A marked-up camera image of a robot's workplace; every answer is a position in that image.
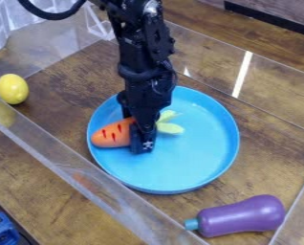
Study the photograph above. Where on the purple toy eggplant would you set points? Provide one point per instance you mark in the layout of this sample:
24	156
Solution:
258	214

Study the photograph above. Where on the orange toy carrot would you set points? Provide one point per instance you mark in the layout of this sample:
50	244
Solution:
114	135

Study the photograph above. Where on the blue plastic crate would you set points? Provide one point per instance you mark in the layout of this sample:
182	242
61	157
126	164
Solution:
9	233

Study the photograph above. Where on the yellow toy lemon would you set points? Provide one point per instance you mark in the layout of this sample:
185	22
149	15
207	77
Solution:
14	89

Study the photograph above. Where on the blue plastic plate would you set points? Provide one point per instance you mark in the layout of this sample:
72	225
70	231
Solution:
187	160

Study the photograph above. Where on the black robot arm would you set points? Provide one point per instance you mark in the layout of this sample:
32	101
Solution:
146	46

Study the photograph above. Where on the clear acrylic barrier wall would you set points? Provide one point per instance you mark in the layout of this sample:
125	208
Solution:
149	223

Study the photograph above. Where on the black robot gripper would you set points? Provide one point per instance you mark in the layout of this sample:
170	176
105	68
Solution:
146	96

